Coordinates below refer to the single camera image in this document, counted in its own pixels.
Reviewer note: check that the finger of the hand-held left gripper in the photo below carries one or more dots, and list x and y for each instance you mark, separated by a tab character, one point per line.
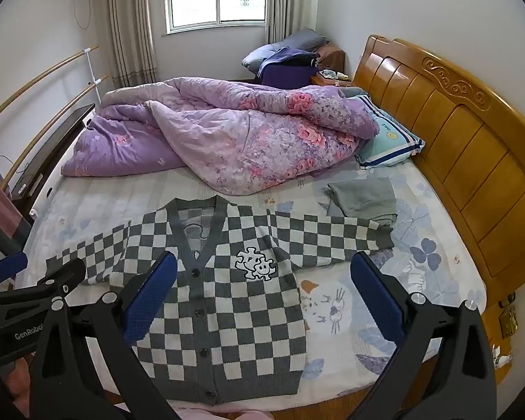
61	278
8	267

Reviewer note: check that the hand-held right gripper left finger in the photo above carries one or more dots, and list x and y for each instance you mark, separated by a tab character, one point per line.
151	302

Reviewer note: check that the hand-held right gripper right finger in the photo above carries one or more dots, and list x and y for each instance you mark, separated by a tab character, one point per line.
376	297

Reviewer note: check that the grey white checkered cardigan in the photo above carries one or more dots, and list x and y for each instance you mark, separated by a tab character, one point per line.
245	315

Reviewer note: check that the printed pale bed sheet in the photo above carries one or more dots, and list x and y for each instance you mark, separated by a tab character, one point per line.
92	210

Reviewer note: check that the white power strip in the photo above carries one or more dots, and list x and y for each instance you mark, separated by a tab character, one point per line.
29	185

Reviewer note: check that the folded grey garment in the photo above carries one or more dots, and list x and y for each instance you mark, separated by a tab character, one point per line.
363	199

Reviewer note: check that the black low cabinet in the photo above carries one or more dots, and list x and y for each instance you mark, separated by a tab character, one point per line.
48	148

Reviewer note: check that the person's pink trousers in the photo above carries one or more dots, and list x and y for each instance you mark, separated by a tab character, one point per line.
218	414

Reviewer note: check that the teal striped pillow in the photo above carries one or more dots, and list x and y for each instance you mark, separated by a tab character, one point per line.
389	140

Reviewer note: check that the wooden bed headboard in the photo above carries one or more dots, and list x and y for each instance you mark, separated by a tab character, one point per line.
463	140

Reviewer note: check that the purple floral quilt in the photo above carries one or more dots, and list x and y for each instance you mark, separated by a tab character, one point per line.
245	140

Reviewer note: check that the wooden nightstand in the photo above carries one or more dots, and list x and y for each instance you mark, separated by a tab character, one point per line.
328	82

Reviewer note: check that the brown covered chair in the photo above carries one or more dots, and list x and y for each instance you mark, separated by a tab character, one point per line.
332	57

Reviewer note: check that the beige striped curtain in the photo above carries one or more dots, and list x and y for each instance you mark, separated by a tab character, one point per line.
131	22
288	0

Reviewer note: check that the blue pillow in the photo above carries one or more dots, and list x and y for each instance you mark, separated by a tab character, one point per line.
258	57

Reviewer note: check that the grey pillow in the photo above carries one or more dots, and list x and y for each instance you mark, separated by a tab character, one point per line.
302	39

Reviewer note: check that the brass bed bracket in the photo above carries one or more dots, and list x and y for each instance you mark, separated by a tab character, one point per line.
508	317

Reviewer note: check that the wooden wall rail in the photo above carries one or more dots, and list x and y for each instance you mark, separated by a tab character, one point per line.
48	124
35	78

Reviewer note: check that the white rail support pole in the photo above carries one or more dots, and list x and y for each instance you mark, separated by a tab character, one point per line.
92	74

